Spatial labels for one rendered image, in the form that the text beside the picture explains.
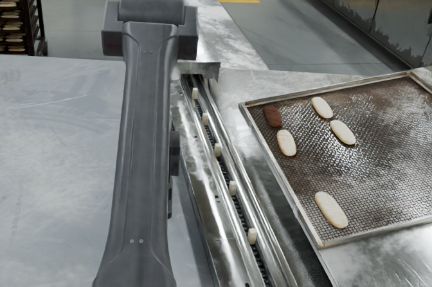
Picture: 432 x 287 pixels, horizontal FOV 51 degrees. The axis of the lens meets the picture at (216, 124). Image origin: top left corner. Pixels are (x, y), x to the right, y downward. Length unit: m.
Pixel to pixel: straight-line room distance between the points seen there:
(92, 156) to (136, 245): 0.76
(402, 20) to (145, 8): 3.43
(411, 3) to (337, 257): 3.12
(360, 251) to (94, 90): 0.88
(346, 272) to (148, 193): 0.51
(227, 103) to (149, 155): 0.96
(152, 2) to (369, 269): 0.56
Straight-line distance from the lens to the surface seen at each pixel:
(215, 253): 0.83
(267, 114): 1.15
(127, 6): 0.54
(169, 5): 0.54
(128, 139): 0.41
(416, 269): 0.86
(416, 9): 3.77
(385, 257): 0.86
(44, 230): 0.95
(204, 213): 0.90
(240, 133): 1.22
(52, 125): 1.24
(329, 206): 0.91
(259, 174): 1.09
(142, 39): 0.50
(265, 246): 0.88
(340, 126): 1.12
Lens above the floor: 1.48
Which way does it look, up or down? 32 degrees down
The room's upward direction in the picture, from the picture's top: 6 degrees clockwise
